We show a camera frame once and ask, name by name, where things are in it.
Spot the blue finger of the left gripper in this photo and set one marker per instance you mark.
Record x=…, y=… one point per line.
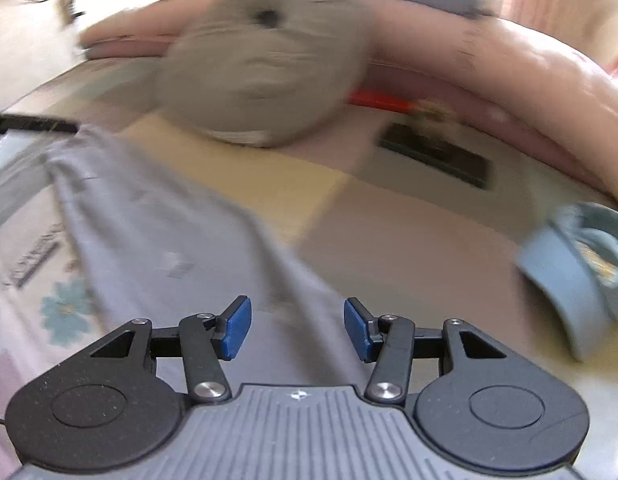
x=36, y=123

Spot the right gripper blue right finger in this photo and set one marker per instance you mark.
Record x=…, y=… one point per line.
x=386, y=342

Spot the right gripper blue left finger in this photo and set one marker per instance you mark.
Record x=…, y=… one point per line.
x=207, y=339

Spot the grey striped pants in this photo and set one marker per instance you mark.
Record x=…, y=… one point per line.
x=94, y=233

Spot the white power strip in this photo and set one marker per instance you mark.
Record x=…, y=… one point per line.
x=68, y=11

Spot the black phone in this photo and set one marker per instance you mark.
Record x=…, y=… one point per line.
x=441, y=155

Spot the blue baseball cap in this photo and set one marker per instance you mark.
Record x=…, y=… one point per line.
x=573, y=260

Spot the pink folded quilt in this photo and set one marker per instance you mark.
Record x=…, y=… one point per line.
x=522, y=87

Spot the grey cat face cushion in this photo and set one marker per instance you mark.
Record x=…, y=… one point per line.
x=262, y=72

